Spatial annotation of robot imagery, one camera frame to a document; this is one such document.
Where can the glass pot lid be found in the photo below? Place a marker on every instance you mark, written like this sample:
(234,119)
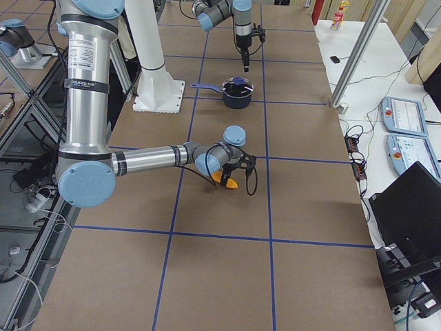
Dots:
(238,87)

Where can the third robot base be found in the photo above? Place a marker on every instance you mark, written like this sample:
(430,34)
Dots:
(20,47)

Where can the dark blue pot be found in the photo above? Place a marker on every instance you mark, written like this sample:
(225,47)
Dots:
(230,102)

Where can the red plastic bottle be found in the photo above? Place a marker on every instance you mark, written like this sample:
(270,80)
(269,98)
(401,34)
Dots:
(339,16)

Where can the black power strip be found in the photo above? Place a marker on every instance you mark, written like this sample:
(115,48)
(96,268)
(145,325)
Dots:
(357,159)

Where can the upper teach pendant tablet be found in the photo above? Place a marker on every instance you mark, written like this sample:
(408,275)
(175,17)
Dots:
(403,116)

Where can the teach pendant tablet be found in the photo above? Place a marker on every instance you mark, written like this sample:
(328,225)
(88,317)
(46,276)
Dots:
(404,150)
(403,116)

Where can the lower teach pendant tablet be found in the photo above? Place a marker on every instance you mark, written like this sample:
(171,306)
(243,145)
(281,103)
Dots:
(404,150)

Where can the black laptop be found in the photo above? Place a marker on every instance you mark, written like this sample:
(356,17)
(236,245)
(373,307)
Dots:
(409,209)

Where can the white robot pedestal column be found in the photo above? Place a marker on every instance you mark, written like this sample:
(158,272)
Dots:
(157,91)

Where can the aluminium frame post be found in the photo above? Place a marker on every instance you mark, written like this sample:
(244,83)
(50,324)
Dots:
(377,12)

